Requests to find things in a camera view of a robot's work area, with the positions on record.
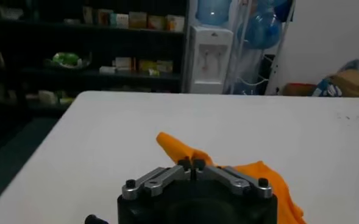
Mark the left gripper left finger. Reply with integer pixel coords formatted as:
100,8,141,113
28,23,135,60
121,156,193,201

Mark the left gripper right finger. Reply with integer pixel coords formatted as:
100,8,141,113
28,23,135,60
192,158,273,200

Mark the orange t-shirt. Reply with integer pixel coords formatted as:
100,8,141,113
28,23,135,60
155,131,308,224

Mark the white work table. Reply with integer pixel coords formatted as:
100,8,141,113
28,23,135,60
0,90,359,224

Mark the open brown cardboard box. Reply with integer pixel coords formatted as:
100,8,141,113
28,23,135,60
282,82,318,97

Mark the white water dispenser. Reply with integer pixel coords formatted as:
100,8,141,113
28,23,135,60
187,24,234,94

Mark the white red medicine box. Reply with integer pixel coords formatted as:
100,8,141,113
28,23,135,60
114,57,135,71

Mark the black shelving unit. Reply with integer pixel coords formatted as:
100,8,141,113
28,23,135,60
0,0,190,119

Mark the blue white bag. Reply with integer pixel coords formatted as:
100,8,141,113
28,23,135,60
312,77,344,97

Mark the blue water jug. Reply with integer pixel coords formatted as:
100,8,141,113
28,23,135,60
195,0,233,27
238,9,283,51

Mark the green white snack bag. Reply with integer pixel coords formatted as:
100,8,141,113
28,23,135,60
51,51,83,69

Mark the orange white medicine box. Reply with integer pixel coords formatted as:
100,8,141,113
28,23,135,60
148,15,168,30

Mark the large brown cardboard box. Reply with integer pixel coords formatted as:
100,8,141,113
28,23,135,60
328,69,359,98

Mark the yellow white medicine box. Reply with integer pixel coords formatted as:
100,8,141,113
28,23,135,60
129,11,148,30

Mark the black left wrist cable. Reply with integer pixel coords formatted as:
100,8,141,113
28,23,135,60
84,214,110,224

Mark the white wire jug rack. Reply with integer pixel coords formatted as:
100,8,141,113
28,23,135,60
223,0,296,96

